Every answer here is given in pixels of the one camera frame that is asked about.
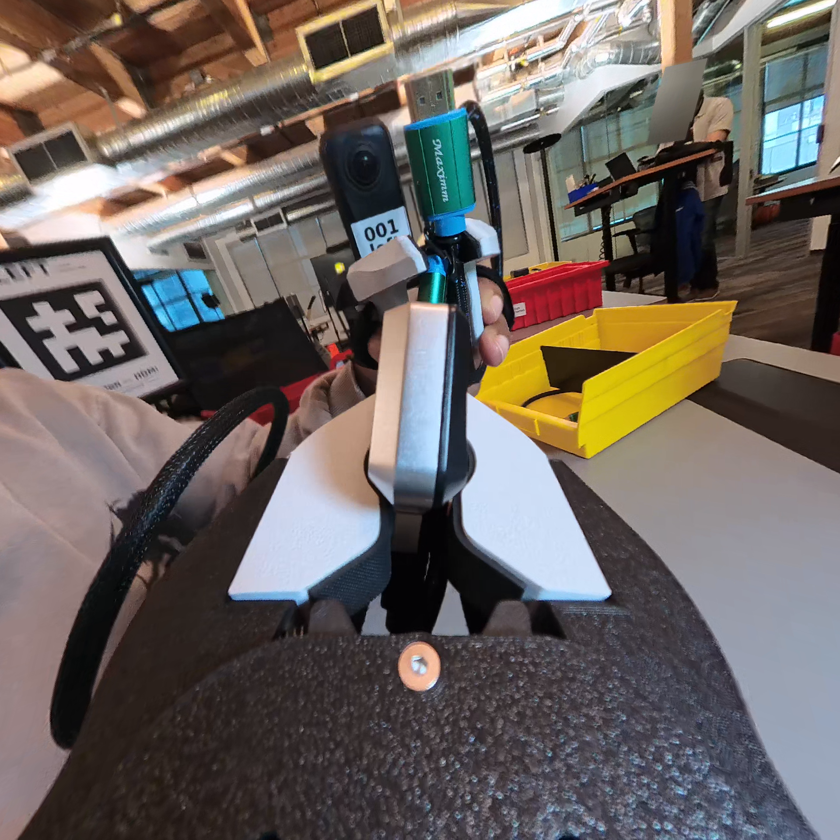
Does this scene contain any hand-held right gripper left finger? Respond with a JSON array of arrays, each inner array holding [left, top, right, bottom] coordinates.
[[227, 407, 395, 635]]

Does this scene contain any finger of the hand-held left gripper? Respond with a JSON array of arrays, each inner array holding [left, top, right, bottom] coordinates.
[[455, 218, 504, 343], [346, 236, 430, 311]]

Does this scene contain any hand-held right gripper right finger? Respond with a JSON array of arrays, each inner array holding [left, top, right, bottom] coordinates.
[[448, 395, 614, 635]]

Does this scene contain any thick braided cable sleeve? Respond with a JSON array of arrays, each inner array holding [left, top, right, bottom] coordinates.
[[49, 386, 291, 750]]

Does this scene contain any yellow plastic bin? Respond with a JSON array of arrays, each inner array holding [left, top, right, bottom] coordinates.
[[476, 301, 739, 460]]

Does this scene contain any person's left forearm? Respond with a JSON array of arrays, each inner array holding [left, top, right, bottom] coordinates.
[[276, 364, 378, 460]]

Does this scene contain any person's left hand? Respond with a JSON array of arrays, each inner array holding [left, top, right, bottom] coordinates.
[[476, 274, 516, 370]]

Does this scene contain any red plastic bin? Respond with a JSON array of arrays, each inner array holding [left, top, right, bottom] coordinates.
[[504, 259, 611, 332]]

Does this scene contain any black floor lamp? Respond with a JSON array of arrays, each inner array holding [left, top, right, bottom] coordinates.
[[523, 133, 564, 262]]

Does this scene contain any ceiling air vent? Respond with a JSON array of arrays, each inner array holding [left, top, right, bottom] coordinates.
[[297, 3, 395, 83]]

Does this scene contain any black bin divider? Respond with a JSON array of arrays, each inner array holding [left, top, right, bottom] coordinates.
[[539, 344, 641, 395]]

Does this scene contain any wooden standing desk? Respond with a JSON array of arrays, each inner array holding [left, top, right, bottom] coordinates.
[[564, 147, 736, 303]]

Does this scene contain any printed tag sign board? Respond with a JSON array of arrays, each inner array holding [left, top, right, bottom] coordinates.
[[0, 238, 185, 398]]

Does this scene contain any silver ventilation duct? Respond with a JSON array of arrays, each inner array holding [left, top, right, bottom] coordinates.
[[0, 0, 664, 237]]

